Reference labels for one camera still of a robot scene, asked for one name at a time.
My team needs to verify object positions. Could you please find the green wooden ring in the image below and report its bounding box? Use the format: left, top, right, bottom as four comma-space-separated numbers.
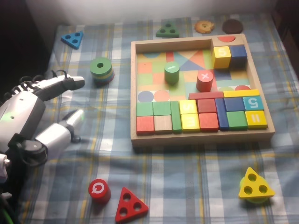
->
89, 57, 112, 77

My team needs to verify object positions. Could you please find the blue plaid table cloth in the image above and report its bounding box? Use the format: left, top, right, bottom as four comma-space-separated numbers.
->
18, 14, 299, 224

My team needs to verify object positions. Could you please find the dark red wooden bar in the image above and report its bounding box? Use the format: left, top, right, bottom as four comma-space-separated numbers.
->
188, 91, 225, 100

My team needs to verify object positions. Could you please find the dark red wooden cube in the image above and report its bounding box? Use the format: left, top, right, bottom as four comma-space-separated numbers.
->
197, 98, 217, 114

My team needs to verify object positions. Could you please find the yellow wooden bar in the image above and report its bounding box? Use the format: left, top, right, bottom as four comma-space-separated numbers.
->
223, 89, 261, 98

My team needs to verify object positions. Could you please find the yellow cube with letter S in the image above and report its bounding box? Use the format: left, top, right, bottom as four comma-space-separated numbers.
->
179, 99, 198, 115
212, 46, 232, 70

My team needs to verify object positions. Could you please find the red cylinder with cross sign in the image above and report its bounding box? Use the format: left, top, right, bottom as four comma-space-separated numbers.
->
196, 69, 214, 93

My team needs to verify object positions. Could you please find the tan flower-shaped cookie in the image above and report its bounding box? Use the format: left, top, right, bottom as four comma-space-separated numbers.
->
194, 20, 215, 35

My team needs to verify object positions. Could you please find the green triangle block with holes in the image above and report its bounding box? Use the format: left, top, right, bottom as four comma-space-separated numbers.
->
156, 22, 180, 38

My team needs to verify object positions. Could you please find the red triangle block with holes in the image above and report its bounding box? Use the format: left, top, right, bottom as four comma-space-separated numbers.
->
114, 186, 150, 224

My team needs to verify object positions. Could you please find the red cylinder with letter Q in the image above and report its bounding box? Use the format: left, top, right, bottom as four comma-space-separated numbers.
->
88, 178, 112, 204

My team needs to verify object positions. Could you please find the yellow cube with letter E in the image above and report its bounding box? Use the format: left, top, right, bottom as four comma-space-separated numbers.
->
180, 113, 200, 133

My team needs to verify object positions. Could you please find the green wooden bar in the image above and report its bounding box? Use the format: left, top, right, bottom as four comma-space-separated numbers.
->
170, 100, 183, 134

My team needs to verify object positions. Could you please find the yellow triangle with holes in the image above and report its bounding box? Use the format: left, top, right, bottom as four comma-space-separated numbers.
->
238, 167, 276, 199

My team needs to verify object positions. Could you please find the red wooden ring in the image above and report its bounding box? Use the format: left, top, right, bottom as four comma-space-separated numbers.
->
93, 74, 115, 87

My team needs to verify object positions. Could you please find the green peg knob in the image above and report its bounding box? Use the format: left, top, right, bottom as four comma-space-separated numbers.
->
164, 61, 180, 86

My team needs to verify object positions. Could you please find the blue wooden cube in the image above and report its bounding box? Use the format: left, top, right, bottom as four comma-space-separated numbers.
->
224, 97, 245, 112
230, 45, 248, 70

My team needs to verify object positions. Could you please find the dark brown round cookie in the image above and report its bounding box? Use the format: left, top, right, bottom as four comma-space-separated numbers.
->
221, 18, 244, 35

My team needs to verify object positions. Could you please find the green wooden cube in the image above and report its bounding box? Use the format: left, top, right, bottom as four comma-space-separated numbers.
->
226, 111, 249, 131
136, 102, 154, 117
153, 101, 171, 116

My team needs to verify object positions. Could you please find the wooden puzzle tray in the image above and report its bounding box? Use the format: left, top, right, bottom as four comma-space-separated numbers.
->
130, 33, 276, 147

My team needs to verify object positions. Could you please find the natural wood cube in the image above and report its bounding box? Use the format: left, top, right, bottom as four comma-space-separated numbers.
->
154, 114, 173, 134

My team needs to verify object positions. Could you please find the yellow wooden ring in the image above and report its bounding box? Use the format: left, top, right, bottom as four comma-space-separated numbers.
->
92, 68, 114, 81

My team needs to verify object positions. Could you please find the blue wooden ring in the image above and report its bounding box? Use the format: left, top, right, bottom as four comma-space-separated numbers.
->
93, 71, 115, 84

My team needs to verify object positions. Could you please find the teal cube with number five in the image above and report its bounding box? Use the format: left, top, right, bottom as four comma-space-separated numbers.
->
242, 96, 265, 112

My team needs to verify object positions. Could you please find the blue triangle block with holes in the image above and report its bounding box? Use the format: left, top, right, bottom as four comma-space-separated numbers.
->
60, 30, 84, 50

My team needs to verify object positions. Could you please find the blue wooden bar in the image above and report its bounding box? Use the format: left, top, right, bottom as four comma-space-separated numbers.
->
214, 98, 229, 131

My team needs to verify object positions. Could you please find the yellow cube with equals sign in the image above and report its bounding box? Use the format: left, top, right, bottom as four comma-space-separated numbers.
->
245, 110, 268, 130

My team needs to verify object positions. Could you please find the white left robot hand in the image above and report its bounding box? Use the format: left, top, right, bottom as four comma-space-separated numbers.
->
0, 69, 85, 167

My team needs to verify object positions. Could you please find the white backdrop board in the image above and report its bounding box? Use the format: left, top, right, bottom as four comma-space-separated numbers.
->
24, 0, 278, 25

